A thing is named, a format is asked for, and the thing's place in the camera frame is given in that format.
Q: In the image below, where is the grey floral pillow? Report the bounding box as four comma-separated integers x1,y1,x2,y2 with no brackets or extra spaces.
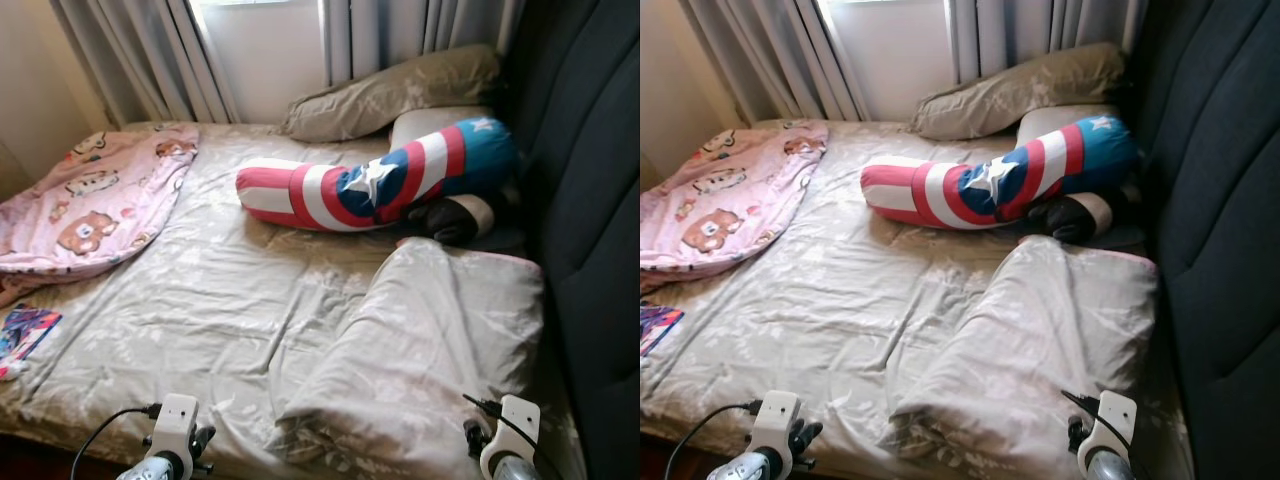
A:
910,42,1129,141
283,43,504,143

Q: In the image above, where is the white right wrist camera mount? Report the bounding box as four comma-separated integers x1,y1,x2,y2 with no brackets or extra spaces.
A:
480,395,542,476
1077,390,1138,471

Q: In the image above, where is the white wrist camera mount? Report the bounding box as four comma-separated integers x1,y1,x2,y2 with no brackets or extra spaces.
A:
750,390,803,461
152,394,201,461
1077,390,1138,471
480,395,542,476

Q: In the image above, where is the pink bear print blanket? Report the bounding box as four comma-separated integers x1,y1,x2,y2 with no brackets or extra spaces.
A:
0,123,201,306
640,120,831,296

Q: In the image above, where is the bed with grey floral sheet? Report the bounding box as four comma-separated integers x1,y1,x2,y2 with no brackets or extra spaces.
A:
0,120,586,480
640,118,1196,480

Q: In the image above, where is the dark blue upholstered mattress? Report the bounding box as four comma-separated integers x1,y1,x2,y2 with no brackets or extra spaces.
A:
500,0,641,480
1125,0,1280,480

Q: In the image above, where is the colourful anime picture book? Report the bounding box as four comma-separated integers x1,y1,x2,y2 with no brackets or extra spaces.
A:
640,303,686,358
0,305,63,381

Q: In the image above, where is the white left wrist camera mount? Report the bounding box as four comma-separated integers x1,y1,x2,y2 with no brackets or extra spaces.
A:
152,394,201,461
750,390,803,461

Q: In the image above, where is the plain white pillow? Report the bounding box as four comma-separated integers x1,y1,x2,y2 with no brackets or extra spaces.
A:
388,105,493,151
1015,104,1121,151

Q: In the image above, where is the red white blue star bolster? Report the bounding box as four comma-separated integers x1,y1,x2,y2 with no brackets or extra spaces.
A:
860,115,1141,231
235,117,519,233

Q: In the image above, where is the grey pleated curtain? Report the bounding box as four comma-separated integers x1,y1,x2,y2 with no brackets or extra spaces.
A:
678,0,871,126
945,0,1151,86
50,0,241,126
318,0,526,86

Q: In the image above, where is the folded grey floral duvet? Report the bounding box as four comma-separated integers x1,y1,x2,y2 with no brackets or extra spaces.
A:
275,237,546,476
890,235,1161,480

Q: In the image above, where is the black plush toy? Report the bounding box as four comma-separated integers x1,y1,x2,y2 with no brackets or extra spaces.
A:
1030,193,1116,246
408,193,496,248

